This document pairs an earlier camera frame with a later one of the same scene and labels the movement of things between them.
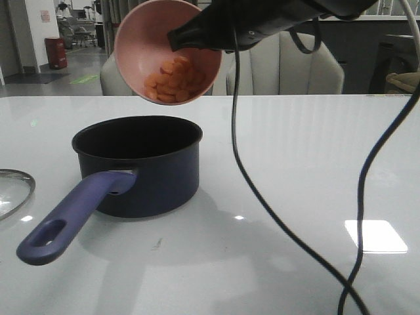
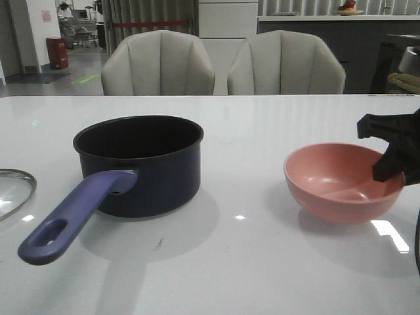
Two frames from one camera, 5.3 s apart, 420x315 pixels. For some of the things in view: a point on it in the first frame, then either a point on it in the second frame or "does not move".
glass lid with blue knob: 16,187 does not move
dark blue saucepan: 132,166 does not move
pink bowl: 146,59 to 334,182
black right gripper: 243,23 to 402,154
